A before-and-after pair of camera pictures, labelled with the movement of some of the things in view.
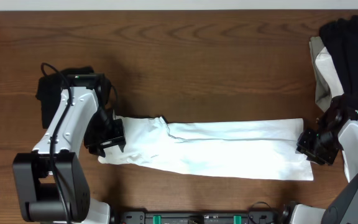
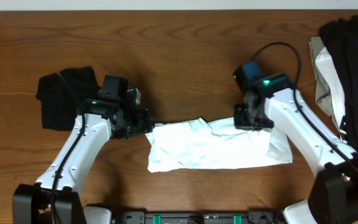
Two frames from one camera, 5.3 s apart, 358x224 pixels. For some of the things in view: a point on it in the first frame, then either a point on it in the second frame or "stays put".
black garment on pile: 356,71 stays put
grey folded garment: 322,96 stays put
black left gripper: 117,138 to 143,117
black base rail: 255,216 stays put
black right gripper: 304,147 to 240,122
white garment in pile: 329,70 stays put
